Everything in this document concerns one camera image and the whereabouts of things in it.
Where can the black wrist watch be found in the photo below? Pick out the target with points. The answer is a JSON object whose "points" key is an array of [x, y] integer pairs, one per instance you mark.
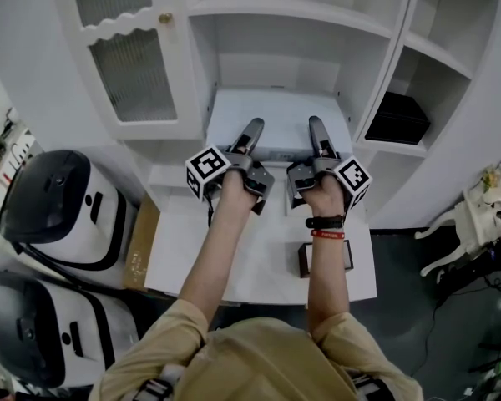
{"points": [[323, 223]]}

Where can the white black mobile robot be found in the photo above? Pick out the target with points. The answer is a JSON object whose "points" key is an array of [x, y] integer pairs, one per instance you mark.
{"points": [[79, 224], [108, 332]]}

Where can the black storage box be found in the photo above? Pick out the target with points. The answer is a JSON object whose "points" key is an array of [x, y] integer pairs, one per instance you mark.
{"points": [[396, 119]]}

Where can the white printed box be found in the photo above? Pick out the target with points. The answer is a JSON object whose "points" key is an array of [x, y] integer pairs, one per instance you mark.
{"points": [[14, 161]]}

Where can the person's left hand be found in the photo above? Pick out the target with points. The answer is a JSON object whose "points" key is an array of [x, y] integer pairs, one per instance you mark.
{"points": [[234, 192]]}

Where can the small dark brown box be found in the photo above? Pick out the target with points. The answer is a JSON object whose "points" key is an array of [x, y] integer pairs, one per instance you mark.
{"points": [[304, 261]]}

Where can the person's right forearm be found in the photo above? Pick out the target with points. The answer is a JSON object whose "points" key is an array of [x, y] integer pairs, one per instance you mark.
{"points": [[327, 286]]}

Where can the white box device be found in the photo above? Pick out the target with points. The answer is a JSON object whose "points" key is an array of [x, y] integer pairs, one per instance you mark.
{"points": [[281, 111]]}

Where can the white work table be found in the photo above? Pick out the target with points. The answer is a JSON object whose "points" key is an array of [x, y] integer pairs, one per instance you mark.
{"points": [[271, 257]]}

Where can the white power adapter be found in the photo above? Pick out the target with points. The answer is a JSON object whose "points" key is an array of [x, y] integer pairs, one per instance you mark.
{"points": [[468, 392]]}

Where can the white glass cabinet door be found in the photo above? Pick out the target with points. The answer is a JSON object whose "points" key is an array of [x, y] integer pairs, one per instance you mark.
{"points": [[133, 77]]}

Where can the red wristband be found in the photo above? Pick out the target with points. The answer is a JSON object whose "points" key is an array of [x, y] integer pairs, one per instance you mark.
{"points": [[327, 234]]}

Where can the small flower bouquet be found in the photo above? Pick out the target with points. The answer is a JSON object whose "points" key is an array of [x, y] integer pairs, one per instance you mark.
{"points": [[492, 179]]}

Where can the white carved side table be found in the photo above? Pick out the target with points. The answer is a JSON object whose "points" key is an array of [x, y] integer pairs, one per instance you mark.
{"points": [[472, 219]]}

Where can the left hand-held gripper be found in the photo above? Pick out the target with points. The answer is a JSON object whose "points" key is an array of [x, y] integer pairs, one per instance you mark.
{"points": [[206, 169]]}

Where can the person's left forearm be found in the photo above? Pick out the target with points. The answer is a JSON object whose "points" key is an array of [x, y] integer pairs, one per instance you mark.
{"points": [[217, 265]]}

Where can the white desk with hutch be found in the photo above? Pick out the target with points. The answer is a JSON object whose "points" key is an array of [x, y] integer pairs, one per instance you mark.
{"points": [[275, 40]]}

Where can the person's right hand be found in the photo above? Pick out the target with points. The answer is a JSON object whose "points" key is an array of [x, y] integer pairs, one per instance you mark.
{"points": [[323, 199]]}

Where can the beige t-shirt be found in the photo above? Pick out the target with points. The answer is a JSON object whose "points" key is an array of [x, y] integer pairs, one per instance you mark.
{"points": [[254, 361]]}

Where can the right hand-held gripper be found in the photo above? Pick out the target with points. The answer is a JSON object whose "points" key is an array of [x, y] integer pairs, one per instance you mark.
{"points": [[355, 178]]}

